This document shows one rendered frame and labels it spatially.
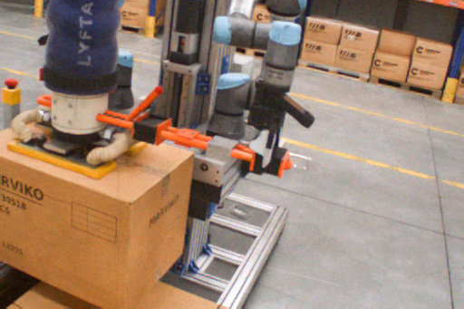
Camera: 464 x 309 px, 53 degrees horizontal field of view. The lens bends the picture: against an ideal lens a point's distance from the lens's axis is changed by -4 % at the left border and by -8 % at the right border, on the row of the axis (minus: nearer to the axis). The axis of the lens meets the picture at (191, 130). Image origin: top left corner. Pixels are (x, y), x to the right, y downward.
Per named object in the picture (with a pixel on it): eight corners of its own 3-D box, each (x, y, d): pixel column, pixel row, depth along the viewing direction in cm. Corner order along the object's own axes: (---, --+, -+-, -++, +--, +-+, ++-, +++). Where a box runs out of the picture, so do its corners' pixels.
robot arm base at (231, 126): (214, 122, 199) (217, 99, 196) (249, 130, 194) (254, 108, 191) (200, 132, 186) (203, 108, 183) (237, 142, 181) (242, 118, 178)
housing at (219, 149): (204, 158, 131) (207, 142, 130) (213, 149, 137) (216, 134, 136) (228, 164, 129) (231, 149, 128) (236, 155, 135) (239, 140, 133)
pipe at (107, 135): (10, 136, 146) (10, 119, 144) (60, 114, 168) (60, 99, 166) (102, 166, 135) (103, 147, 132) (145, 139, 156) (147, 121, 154)
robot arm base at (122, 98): (111, 95, 216) (111, 74, 212) (140, 103, 211) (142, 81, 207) (91, 103, 203) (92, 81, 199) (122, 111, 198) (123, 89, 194)
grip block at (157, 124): (130, 140, 138) (130, 120, 135) (146, 130, 146) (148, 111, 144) (156, 147, 135) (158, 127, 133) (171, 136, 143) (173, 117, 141)
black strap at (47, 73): (26, 80, 138) (26, 66, 137) (73, 65, 158) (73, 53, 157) (90, 95, 131) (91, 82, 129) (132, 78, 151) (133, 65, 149)
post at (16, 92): (8, 263, 256) (1, 88, 221) (16, 257, 262) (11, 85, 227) (17, 267, 254) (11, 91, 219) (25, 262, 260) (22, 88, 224)
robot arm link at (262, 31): (257, 18, 132) (256, 23, 122) (298, 24, 131) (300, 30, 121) (253, 46, 135) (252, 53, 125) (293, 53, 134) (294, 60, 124)
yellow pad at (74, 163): (6, 149, 145) (5, 134, 144) (27, 140, 154) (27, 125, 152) (98, 180, 134) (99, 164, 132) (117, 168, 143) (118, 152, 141)
